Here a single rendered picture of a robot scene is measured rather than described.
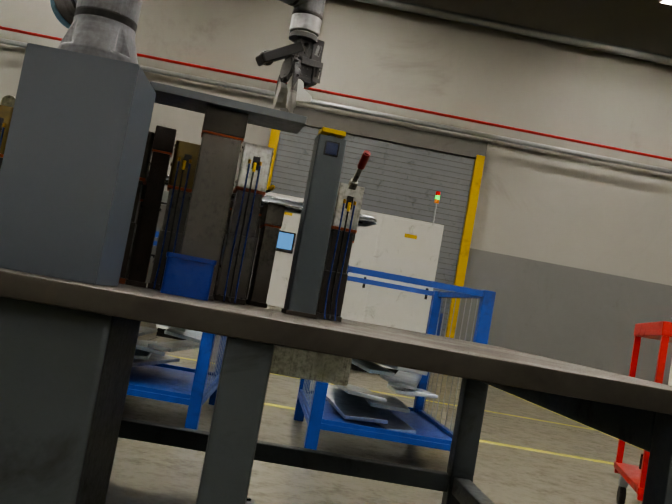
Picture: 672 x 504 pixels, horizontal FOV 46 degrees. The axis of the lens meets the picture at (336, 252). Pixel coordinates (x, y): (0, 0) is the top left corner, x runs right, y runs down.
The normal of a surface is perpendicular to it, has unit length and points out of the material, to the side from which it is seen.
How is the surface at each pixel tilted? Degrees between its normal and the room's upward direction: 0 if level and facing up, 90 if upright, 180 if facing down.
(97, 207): 90
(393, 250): 90
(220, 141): 90
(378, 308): 90
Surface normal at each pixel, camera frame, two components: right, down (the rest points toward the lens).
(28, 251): 0.07, -0.06
